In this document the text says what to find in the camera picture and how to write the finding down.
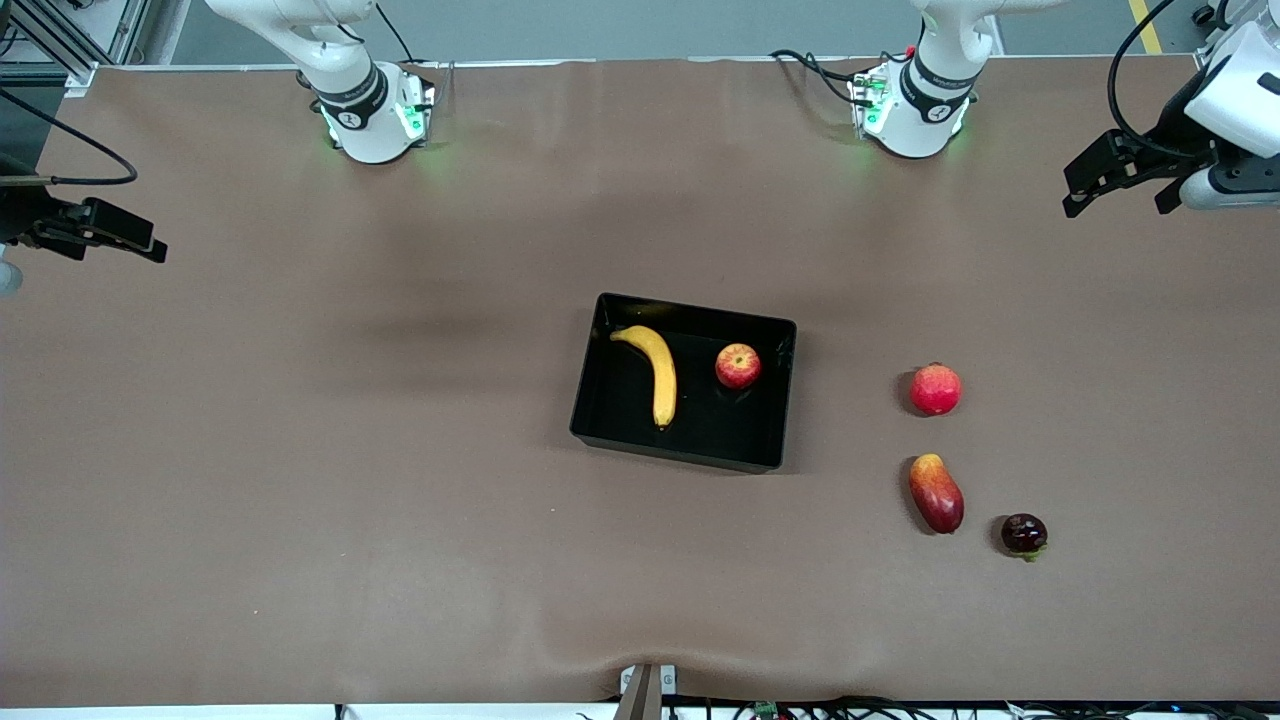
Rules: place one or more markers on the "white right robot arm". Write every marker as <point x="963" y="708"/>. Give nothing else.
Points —
<point x="372" y="125"/>

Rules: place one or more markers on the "black rectangular plastic tray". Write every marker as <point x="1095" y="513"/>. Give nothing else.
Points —
<point x="620" y="410"/>

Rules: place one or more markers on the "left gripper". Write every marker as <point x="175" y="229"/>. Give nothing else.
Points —
<point x="1172" y="138"/>

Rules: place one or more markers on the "red yellow apple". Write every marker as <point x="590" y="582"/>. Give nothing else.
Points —
<point x="738" y="366"/>

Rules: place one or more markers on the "dark purple mangosteen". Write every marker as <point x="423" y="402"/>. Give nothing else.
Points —
<point x="1024" y="534"/>

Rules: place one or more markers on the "red yellow mango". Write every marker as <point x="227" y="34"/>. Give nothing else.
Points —
<point x="936" y="493"/>

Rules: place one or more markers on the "yellow banana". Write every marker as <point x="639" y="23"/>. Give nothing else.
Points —
<point x="662" y="375"/>

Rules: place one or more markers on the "grey metal bracket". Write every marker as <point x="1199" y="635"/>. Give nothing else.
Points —
<point x="645" y="690"/>

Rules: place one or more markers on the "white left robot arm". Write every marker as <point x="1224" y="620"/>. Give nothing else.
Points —
<point x="915" y="125"/>

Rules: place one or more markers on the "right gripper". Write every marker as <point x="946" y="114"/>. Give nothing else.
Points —
<point x="22" y="213"/>

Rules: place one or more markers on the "red pomegranate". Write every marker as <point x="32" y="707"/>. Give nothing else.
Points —
<point x="936" y="390"/>

